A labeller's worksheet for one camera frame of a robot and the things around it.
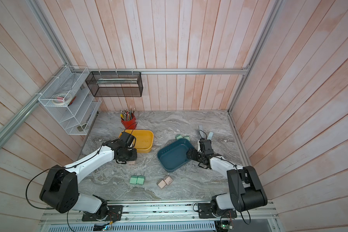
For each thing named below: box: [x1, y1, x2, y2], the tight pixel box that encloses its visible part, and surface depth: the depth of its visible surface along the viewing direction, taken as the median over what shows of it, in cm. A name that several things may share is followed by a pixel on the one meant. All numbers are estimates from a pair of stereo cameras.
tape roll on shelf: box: [52, 93, 73, 106], surface depth 75 cm
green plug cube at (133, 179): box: [129, 175, 139, 185], surface depth 85 cm
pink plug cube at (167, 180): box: [163, 174, 174, 186], surface depth 84 cm
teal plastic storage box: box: [157, 138, 195, 173], surface depth 97 cm
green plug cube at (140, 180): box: [136, 175, 145, 186], surface depth 84 cm
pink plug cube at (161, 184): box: [156, 179, 167, 189], surface depth 83 cm
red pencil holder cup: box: [120, 113, 137, 130], surface depth 106 cm
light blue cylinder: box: [206, 131, 214, 141], surface depth 103 cm
